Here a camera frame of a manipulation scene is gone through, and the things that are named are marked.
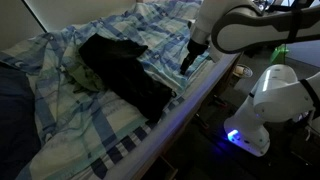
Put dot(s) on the black trousers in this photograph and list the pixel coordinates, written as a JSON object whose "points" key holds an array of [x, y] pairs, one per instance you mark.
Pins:
{"points": [[116, 63]]}

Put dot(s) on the dark blue pillow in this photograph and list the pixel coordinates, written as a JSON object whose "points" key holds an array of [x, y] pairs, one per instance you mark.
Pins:
{"points": [[19, 141]]}

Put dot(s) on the olive green garment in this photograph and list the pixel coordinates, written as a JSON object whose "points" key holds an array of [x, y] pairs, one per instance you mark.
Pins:
{"points": [[83, 77]]}

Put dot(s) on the white round bowl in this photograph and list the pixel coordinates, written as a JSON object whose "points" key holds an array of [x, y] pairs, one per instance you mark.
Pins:
{"points": [[242, 71]]}

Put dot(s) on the green bag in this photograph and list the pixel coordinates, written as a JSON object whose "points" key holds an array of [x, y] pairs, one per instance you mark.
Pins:
{"points": [[279, 55]]}

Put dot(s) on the blue plaid bed sheet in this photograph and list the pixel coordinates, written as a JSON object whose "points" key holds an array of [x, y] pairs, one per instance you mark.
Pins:
{"points": [[83, 135]]}

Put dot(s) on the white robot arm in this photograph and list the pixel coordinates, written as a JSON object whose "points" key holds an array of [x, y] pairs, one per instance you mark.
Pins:
{"points": [[234, 26]]}

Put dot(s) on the white bed frame rail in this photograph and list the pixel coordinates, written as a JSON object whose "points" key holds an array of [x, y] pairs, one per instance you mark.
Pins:
{"points": [[137, 162]]}

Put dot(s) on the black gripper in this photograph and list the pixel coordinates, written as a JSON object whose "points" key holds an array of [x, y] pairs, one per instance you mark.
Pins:
{"points": [[195, 49]]}

